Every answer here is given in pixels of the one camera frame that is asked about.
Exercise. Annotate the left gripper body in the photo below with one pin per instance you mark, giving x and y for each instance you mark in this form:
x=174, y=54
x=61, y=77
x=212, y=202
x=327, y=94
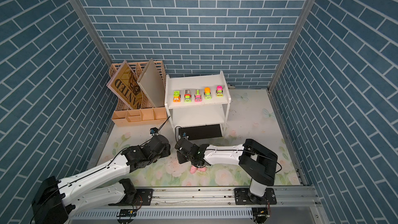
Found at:
x=165, y=152

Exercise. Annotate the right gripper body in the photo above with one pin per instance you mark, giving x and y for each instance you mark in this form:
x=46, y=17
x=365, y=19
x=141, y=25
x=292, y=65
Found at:
x=183, y=158

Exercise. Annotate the orange green toy car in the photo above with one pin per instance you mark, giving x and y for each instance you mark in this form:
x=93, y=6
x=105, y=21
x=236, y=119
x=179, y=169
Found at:
x=207, y=93

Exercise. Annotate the floral table mat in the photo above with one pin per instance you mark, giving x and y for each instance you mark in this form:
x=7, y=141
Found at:
x=251, y=116

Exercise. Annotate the white three-tier shelf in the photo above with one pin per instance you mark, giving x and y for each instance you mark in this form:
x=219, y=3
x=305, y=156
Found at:
x=200, y=120

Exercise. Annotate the pink green toy truck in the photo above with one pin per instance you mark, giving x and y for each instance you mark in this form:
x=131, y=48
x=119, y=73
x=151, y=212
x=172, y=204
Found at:
x=176, y=96

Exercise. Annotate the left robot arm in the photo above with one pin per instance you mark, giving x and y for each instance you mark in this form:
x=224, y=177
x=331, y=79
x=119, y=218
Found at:
x=58, y=200

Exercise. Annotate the pink green toy car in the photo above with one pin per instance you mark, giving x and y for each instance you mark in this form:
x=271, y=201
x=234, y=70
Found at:
x=219, y=91

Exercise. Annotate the peach desk file organizer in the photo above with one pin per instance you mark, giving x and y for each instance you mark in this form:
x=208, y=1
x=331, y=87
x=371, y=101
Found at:
x=123, y=116

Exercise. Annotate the wanted poster book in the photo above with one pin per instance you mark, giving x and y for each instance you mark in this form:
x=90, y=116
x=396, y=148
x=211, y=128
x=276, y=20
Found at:
x=124, y=85

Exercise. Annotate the green striped toy car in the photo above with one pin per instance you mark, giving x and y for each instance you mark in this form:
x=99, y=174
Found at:
x=198, y=96

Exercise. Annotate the beige board book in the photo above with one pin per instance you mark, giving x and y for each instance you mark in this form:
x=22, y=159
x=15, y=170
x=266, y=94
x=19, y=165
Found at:
x=151, y=84

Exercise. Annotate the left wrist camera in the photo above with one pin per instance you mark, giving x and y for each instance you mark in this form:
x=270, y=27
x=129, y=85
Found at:
x=154, y=131

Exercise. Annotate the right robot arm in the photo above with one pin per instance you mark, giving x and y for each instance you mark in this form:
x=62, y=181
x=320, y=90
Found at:
x=259, y=162

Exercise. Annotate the pink pig toy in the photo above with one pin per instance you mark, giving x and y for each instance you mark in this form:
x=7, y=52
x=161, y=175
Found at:
x=202, y=169
x=193, y=169

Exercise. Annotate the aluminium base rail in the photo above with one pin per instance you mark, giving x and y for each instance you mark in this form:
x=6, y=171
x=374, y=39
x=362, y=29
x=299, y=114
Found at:
x=275, y=196

